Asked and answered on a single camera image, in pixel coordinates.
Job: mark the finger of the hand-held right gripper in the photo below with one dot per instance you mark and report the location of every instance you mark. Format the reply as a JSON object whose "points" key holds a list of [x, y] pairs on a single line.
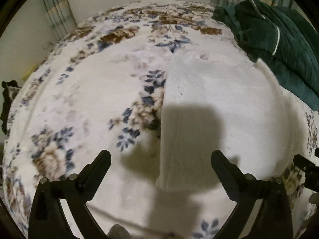
{"points": [[302, 163]]}

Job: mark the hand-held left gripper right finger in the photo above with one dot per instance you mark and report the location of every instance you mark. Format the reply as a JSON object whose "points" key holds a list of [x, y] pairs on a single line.
{"points": [[225, 176]]}

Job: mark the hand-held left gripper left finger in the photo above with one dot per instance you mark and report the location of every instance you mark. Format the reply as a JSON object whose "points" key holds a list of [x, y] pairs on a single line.
{"points": [[96, 176]]}

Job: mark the white towel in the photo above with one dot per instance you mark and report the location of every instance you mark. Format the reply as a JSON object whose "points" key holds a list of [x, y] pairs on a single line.
{"points": [[236, 92]]}

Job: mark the grey slipper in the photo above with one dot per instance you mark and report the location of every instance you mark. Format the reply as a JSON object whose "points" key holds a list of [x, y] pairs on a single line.
{"points": [[119, 232]]}

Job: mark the floral bed blanket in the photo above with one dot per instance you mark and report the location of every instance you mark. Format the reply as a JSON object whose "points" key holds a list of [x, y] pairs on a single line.
{"points": [[87, 104]]}

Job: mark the black cloth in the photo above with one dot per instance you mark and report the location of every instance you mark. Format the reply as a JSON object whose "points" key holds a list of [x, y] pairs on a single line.
{"points": [[7, 104]]}

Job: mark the dark green pillow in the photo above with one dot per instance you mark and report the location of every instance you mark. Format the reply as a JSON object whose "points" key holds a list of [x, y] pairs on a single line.
{"points": [[296, 27]]}

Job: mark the dark green quilt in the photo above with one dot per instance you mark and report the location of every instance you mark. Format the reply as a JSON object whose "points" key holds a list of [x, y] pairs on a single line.
{"points": [[249, 29]]}

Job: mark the narrow grey-green striped curtain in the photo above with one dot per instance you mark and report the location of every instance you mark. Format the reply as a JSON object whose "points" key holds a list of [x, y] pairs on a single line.
{"points": [[57, 10]]}

